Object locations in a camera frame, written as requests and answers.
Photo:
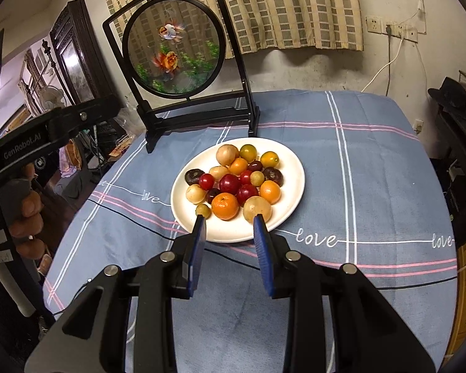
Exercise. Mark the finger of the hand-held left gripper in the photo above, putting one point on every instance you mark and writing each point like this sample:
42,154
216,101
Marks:
89,114

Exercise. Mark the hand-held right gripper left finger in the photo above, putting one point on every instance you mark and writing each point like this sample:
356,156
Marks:
197,256

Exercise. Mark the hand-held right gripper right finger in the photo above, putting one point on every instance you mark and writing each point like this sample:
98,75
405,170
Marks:
263,256

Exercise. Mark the orange mandarin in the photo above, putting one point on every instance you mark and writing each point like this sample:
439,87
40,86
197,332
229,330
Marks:
225,206

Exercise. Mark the white oval plate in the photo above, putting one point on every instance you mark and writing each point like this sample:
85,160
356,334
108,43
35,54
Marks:
289,186

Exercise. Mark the small tan round fruit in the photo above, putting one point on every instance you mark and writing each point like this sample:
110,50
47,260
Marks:
219,172

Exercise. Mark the person's left hand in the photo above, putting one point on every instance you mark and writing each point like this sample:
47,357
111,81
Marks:
29,225

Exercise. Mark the clear plastic bag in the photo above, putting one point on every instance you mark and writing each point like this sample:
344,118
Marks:
127,122

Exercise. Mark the electric fan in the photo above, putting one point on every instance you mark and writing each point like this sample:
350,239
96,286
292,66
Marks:
52,97

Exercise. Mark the dark wooden cabinet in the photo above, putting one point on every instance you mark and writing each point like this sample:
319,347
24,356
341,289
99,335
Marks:
73,58

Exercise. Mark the pale cream round fruit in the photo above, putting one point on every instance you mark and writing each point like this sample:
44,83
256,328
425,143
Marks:
196,193

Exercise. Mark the small crimson plum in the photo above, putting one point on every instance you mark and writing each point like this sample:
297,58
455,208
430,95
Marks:
247,193

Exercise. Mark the small orange yellow fruit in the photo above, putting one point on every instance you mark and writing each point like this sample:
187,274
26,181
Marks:
269,159

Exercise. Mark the yellow green cherry tomato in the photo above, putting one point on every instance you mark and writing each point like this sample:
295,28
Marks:
247,152

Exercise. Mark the blue plaid tablecloth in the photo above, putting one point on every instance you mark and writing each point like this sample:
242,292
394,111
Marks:
372,186

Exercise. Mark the black side cabinet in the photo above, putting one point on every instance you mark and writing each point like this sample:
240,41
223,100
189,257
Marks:
464,155

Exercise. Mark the beige checked curtain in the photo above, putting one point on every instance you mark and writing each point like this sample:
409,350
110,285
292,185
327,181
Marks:
295,7

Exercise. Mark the black hat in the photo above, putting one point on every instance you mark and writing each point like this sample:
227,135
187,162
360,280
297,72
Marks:
452,93

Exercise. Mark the white wall socket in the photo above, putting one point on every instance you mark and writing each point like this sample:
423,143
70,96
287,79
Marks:
374,24
418,125

